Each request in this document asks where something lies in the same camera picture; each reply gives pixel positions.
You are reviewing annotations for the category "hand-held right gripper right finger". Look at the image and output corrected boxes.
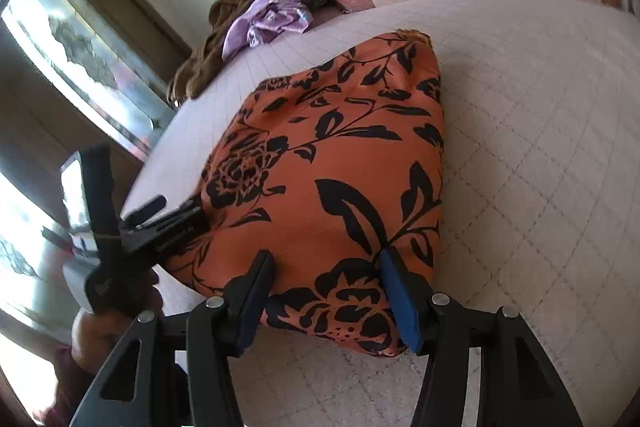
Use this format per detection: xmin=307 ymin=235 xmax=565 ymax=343
xmin=378 ymin=246 xmax=583 ymax=427

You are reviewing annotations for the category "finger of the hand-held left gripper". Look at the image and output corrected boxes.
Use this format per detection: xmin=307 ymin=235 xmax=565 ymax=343
xmin=122 ymin=194 xmax=167 ymax=226

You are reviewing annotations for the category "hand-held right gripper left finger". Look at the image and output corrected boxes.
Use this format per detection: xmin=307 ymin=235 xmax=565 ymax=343
xmin=67 ymin=249 xmax=276 ymax=427

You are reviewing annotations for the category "orange black floral garment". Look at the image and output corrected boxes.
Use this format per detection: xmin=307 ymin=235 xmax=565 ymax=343
xmin=162 ymin=29 xmax=446 ymax=358

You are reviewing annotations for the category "person's left forearm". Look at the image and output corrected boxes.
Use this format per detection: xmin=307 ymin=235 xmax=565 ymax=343
xmin=50 ymin=344 xmax=108 ymax=427

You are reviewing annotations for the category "person's left hand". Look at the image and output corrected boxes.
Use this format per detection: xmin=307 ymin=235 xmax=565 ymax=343
xmin=70 ymin=274 xmax=166 ymax=373

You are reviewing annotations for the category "plain glass door panel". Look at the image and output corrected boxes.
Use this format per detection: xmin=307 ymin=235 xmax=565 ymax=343
xmin=0 ymin=177 xmax=76 ymax=323

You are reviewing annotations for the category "brown garment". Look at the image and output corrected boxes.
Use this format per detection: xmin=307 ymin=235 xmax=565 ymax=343
xmin=167 ymin=0 xmax=281 ymax=102

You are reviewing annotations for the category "ornate glass door panel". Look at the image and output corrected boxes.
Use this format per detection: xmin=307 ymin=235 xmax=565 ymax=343
xmin=2 ymin=0 xmax=176 ymax=158

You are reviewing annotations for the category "bed with pink quilted cover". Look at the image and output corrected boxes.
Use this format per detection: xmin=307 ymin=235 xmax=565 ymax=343
xmin=120 ymin=0 xmax=640 ymax=427

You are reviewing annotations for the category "purple garment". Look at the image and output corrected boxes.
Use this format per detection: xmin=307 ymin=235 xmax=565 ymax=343
xmin=221 ymin=0 xmax=321 ymax=60

